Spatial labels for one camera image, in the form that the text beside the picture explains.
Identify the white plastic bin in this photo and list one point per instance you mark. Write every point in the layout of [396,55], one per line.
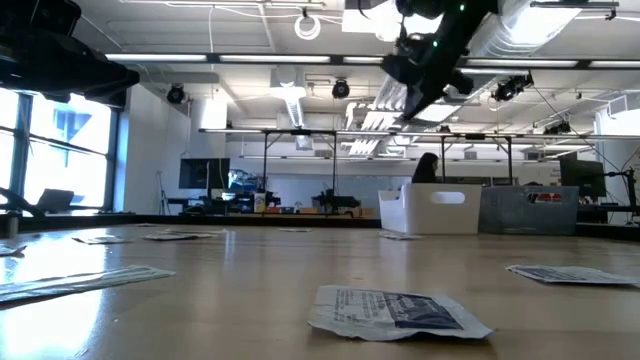
[425,215]

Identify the silver corrugated air duct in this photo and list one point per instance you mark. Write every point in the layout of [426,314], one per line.
[525,25]

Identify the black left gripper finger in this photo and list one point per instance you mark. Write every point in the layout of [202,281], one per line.
[107,80]
[70,61]

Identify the long ceiling light strip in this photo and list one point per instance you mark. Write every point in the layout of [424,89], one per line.
[615,64]
[157,57]
[362,59]
[275,58]
[522,63]

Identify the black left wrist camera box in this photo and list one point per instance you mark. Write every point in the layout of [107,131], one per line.
[35,15]

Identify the grey translucent plastic bin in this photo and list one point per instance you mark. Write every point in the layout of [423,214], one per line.
[525,215]

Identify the square alcohol pad packet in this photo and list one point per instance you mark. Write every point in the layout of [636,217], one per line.
[295,230]
[400,312]
[175,237]
[397,235]
[570,274]

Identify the white background canister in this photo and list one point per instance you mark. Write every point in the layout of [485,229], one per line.
[259,204]

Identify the open laptop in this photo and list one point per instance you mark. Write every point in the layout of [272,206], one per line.
[56,200]

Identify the black computer monitor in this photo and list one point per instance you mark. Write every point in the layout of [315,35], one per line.
[205,173]
[582,177]

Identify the black background robot arm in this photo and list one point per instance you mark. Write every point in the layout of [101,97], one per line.
[335,202]

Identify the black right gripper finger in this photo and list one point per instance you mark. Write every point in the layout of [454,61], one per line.
[431,90]
[414,97]

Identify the person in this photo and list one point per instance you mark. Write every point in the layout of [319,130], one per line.
[425,170]

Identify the black ceiling camera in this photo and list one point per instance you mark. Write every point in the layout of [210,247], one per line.
[341,89]
[175,94]

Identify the white ventilation duct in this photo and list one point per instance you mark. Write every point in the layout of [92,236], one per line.
[292,100]

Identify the black background rig frame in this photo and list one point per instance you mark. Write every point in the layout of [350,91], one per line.
[443,160]
[300,132]

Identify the black overhead rig camera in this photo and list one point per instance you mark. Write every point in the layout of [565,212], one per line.
[510,87]

